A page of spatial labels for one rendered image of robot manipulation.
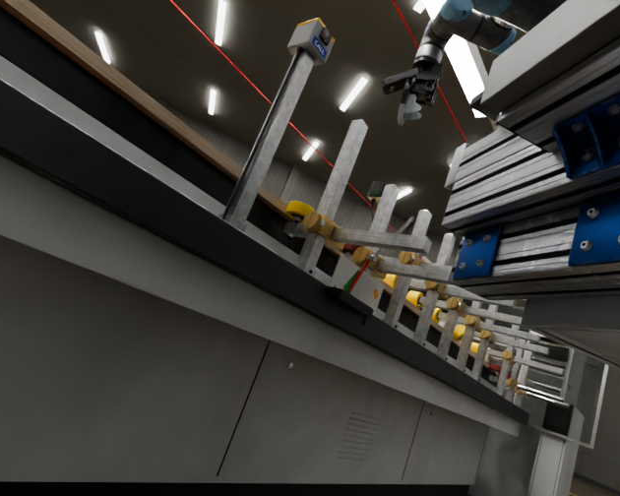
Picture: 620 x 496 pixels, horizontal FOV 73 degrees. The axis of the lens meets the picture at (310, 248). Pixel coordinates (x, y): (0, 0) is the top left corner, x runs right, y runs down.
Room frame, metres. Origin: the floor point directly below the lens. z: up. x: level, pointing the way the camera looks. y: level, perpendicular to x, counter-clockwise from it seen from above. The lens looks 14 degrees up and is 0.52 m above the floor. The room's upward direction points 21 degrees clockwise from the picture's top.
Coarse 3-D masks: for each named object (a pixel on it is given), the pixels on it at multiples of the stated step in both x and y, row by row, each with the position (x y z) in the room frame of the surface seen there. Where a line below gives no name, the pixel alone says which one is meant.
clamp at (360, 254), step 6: (354, 252) 1.20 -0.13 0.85; (360, 252) 1.19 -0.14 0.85; (366, 252) 1.17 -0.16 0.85; (372, 252) 1.19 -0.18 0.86; (354, 258) 1.20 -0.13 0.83; (360, 258) 1.18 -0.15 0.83; (366, 258) 1.18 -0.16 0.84; (378, 258) 1.22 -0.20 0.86; (360, 264) 1.20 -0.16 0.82; (372, 264) 1.20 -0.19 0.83; (372, 270) 1.21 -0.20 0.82; (372, 276) 1.29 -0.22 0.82; (378, 276) 1.26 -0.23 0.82; (384, 276) 1.26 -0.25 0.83
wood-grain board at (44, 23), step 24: (0, 0) 0.62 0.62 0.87; (24, 0) 0.63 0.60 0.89; (48, 24) 0.67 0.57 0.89; (72, 48) 0.70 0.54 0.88; (96, 72) 0.74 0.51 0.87; (144, 96) 0.81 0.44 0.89; (168, 120) 0.86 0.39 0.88; (192, 144) 0.92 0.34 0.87; (240, 168) 1.02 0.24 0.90; (264, 192) 1.10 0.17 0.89; (384, 288) 1.65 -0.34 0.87
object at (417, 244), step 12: (288, 228) 1.14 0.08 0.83; (300, 228) 1.12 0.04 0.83; (336, 228) 1.04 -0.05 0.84; (348, 228) 1.01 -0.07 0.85; (336, 240) 1.05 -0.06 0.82; (348, 240) 1.01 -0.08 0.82; (360, 240) 0.98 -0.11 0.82; (372, 240) 0.95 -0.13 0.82; (384, 240) 0.93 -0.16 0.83; (396, 240) 0.91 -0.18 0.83; (408, 240) 0.89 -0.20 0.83; (420, 240) 0.87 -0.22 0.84; (420, 252) 0.89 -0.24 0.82
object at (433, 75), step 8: (416, 64) 1.05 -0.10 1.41; (424, 64) 1.04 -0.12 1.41; (432, 64) 1.03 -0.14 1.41; (440, 64) 1.03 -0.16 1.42; (424, 72) 1.04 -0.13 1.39; (432, 72) 1.03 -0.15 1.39; (440, 72) 1.04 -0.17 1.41; (416, 80) 1.03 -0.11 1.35; (424, 80) 1.02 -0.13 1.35; (432, 80) 1.01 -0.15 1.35; (416, 88) 1.03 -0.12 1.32; (424, 88) 1.03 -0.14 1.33; (432, 88) 1.01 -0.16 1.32; (416, 96) 1.06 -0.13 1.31; (424, 96) 1.05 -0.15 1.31; (432, 96) 1.05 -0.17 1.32; (424, 104) 1.07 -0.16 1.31; (432, 104) 1.07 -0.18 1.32
